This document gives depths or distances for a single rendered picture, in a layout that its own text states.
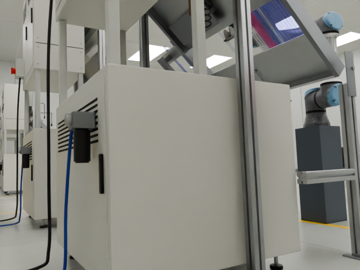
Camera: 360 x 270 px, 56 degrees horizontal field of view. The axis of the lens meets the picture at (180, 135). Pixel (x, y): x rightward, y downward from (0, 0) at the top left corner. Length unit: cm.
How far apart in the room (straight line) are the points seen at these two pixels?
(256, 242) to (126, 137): 48
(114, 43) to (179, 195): 43
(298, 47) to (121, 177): 94
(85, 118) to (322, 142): 147
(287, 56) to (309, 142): 72
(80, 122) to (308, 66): 99
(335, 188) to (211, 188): 126
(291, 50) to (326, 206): 96
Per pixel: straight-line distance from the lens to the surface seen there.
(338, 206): 217
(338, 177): 132
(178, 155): 92
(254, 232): 104
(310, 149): 211
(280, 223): 116
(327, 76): 149
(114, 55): 90
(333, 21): 217
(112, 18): 94
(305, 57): 151
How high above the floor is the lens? 36
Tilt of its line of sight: 5 degrees up
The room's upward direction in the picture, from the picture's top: 2 degrees counter-clockwise
